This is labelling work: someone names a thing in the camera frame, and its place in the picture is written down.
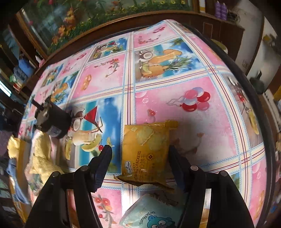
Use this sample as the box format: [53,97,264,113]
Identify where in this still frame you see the yellow cracker packet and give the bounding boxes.
[114,120,179,191]

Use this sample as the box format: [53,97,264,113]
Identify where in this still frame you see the light blue cartoon packet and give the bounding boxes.
[120,194,182,228]

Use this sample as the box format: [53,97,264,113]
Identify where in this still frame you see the yellow towel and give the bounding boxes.
[7,135,21,159]
[29,131,64,185]

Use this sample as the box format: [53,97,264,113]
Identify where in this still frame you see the blue towel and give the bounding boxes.
[6,158,30,205]

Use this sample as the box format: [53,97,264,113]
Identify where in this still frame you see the black power adapter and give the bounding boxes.
[31,97,72,139]

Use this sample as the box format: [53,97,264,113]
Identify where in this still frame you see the yellow cardboard box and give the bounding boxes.
[9,139,32,223]

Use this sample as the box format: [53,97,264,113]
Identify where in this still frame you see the colourful patterned tablecloth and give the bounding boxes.
[30,20,269,227]

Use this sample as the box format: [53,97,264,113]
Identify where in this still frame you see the blue thermos bottle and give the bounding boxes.
[19,58,35,77]

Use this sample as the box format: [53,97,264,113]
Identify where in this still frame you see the large flower painting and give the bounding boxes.
[15,0,199,59]

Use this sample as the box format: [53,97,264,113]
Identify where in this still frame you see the purple bottles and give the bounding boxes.
[215,1,228,20]

